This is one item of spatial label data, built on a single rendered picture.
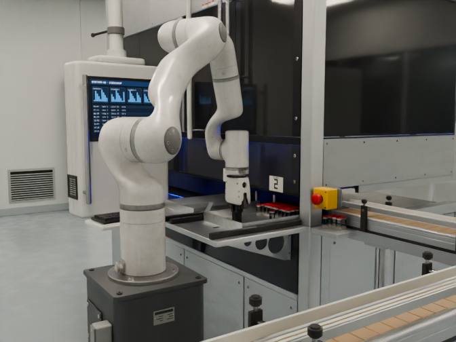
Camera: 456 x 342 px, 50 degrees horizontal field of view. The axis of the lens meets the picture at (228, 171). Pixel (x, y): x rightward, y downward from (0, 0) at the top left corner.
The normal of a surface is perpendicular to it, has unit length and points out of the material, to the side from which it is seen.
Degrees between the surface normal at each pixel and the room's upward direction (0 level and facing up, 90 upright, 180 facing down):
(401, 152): 90
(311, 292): 90
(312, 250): 90
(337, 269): 90
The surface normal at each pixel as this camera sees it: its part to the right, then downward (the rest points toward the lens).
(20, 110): 0.56, 0.09
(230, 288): -0.83, 0.06
